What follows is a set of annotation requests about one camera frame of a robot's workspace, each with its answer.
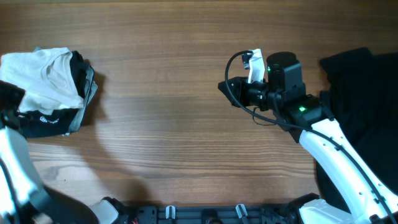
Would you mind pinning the black clothes pile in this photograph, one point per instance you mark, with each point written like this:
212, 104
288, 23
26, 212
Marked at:
363, 99

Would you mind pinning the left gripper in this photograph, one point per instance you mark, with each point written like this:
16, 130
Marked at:
13, 93

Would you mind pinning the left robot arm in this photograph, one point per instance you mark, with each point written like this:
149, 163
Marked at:
24, 195

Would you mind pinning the grey folded shirt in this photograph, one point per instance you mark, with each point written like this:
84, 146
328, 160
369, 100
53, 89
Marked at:
89, 90

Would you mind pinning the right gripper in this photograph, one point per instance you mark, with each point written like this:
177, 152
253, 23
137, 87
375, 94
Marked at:
238, 94

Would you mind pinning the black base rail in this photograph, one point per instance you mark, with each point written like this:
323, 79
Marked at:
240, 213

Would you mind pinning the beige t-shirt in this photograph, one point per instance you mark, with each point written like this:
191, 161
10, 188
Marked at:
46, 77

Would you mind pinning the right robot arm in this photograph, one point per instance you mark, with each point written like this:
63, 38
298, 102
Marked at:
272, 89

